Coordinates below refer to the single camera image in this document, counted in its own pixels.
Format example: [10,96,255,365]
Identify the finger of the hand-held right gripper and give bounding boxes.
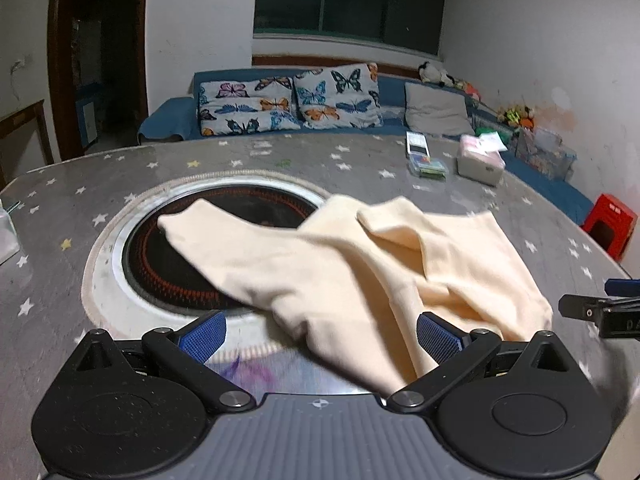
[604,278,640,297]
[558,294,640,339]

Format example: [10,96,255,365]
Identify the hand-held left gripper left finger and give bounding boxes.
[74,310,257,414]

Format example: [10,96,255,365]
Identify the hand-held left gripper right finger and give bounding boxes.
[386,311,581,413]

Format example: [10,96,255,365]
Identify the cream garment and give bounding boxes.
[157,196,554,396]

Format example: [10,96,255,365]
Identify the red plastic stool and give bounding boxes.
[582,193,640,262]

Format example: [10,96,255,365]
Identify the round black cooktop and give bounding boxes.
[121,184,326,311]

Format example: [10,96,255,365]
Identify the clear plastic storage bin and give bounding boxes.
[515,127,577,182]

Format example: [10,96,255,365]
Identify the white tissue box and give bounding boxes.
[456,134,507,187]

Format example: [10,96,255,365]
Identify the green card stack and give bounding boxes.
[407,155,448,180]

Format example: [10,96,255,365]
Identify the white remote control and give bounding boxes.
[405,131,431,159]

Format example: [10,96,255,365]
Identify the orange yellow toy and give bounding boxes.
[497,104,537,129]

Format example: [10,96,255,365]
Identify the clear plastic container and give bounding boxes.
[0,200,21,264]

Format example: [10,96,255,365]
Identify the blue sofa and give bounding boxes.
[137,67,596,226]

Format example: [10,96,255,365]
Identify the grey pillow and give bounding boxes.
[404,81,476,137]

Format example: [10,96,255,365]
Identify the wide butterfly print pillow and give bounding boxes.
[197,76,302,137]

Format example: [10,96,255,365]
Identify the square butterfly print pillow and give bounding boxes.
[292,62,383,129]

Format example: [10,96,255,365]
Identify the black and white plush toy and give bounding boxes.
[417,60,457,86]

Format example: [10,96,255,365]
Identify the wooden side table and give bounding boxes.
[0,100,55,177]

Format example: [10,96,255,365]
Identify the dark window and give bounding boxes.
[252,0,448,57]

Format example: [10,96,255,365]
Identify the dark wooden door frame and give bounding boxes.
[47,0,151,162]

